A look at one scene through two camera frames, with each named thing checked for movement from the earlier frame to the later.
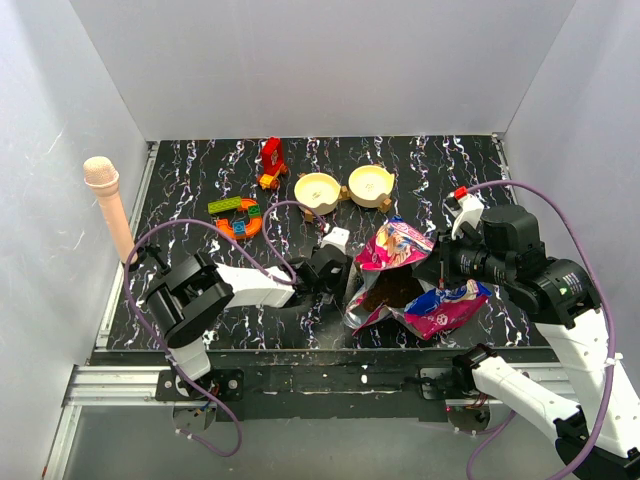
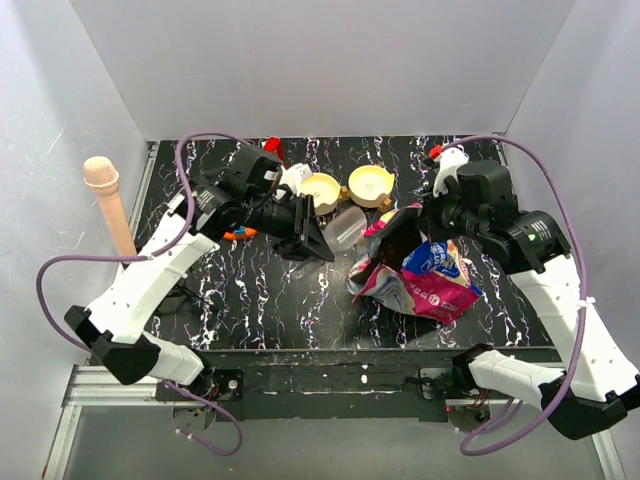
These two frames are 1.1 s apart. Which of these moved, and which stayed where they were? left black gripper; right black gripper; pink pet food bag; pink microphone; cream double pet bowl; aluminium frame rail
Moved: right black gripper; pink pet food bag; left black gripper
Stayed: cream double pet bowl; pink microphone; aluminium frame rail
